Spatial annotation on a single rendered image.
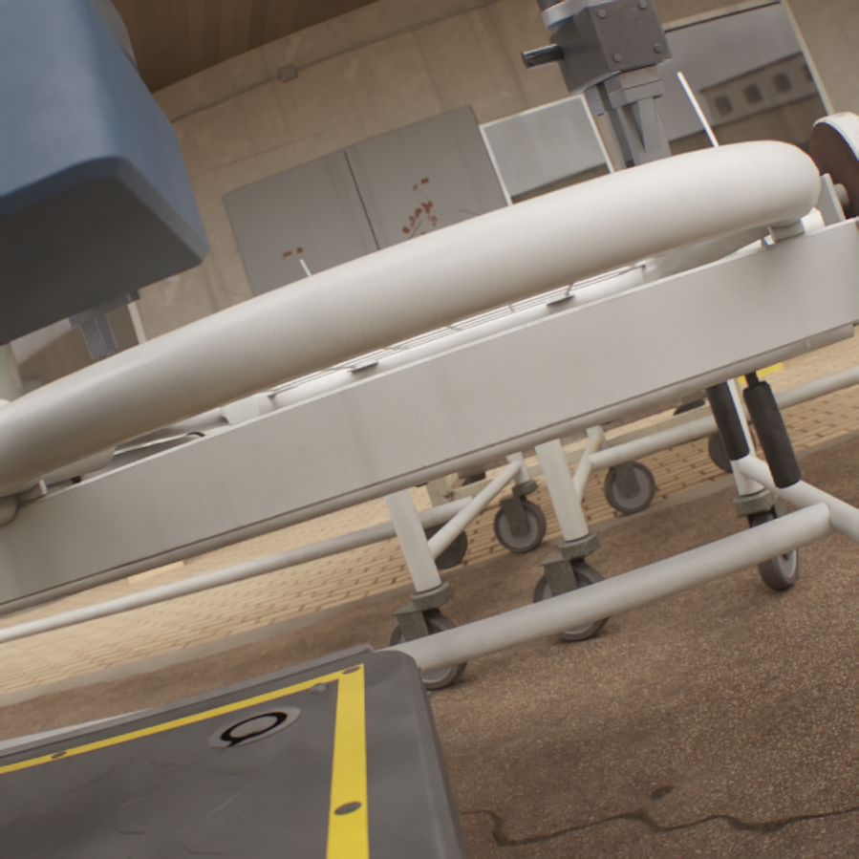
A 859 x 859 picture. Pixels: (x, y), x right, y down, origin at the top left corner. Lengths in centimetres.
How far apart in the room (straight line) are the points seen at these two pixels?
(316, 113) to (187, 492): 656
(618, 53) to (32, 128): 47
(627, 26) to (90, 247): 44
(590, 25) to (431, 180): 618
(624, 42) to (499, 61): 640
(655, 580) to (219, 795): 59
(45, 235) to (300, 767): 20
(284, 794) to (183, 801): 5
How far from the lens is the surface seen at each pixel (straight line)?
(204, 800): 36
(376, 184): 685
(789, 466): 79
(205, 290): 711
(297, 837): 29
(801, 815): 83
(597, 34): 64
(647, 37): 65
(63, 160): 23
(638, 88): 66
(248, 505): 58
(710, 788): 92
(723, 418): 96
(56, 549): 64
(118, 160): 24
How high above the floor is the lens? 43
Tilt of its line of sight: 2 degrees down
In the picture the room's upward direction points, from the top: 19 degrees counter-clockwise
